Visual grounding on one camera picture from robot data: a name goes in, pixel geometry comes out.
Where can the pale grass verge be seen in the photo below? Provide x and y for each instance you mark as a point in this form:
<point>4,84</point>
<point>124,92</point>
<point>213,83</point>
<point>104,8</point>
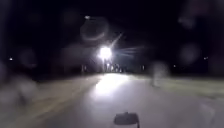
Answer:
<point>193,86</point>
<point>53,95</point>

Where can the street lamp on pole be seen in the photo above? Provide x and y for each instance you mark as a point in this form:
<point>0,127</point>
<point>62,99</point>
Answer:
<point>105,53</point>

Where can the row of street lamps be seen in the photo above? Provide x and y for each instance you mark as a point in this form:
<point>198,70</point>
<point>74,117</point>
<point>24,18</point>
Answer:
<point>115,68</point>

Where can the grey asphalt path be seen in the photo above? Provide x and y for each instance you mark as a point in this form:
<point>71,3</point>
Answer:
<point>156,100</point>

